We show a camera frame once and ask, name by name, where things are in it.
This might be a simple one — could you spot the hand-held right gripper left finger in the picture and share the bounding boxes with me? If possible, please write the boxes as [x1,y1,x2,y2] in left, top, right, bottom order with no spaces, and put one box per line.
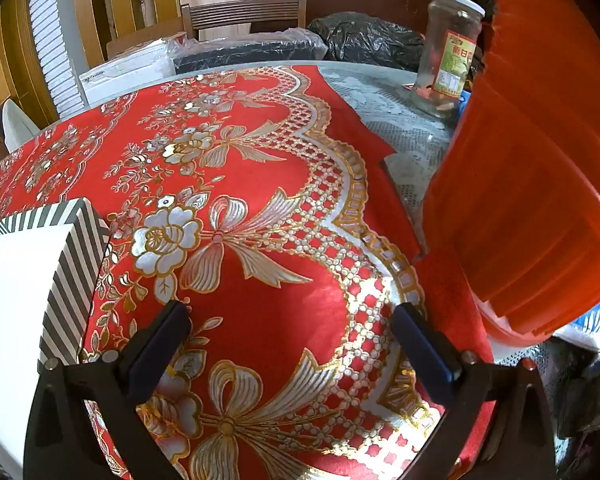
[24,300,193,480]

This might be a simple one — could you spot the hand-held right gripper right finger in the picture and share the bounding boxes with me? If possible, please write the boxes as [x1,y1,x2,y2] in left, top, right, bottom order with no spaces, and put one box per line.
[390,302,558,480]

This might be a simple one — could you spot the black white striped box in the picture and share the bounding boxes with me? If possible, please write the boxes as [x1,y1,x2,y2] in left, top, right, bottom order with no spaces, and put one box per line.
[0,197,112,480]

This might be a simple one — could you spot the red floral tablecloth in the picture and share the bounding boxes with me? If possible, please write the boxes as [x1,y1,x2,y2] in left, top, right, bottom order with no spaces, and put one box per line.
[0,64,496,480]

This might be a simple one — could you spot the dark cloth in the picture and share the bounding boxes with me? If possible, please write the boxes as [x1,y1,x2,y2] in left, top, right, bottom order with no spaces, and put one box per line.
[555,340,600,480]

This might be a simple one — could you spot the orange ribbed bottle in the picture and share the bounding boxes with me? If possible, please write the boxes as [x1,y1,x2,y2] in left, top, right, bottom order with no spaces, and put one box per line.
[422,0,600,338]

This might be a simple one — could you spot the white plastic chair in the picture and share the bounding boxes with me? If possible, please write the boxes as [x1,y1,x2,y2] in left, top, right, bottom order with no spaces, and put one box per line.
[2,100,41,151]

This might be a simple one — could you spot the white flat box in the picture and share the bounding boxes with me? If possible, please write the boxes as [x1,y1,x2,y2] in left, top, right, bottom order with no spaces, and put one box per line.
[78,40,178,106]

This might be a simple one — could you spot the glass jar with label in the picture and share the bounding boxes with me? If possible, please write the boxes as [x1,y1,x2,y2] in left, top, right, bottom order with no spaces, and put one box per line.
[411,0,487,120]

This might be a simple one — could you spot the brown cardboard sheet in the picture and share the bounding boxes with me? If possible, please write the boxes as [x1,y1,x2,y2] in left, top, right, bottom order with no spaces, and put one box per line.
[106,31,188,61]

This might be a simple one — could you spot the black plastic bag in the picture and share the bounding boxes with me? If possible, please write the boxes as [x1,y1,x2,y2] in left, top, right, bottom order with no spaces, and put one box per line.
[472,0,501,23]
[307,11,428,73]

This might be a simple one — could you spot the black box in plastic wrap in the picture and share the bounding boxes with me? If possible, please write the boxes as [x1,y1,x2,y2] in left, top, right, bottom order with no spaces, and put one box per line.
[172,27,328,73]

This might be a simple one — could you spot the wooden slatted chair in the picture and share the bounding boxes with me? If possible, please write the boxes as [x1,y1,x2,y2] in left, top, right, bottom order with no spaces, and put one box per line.
[181,0,308,41]

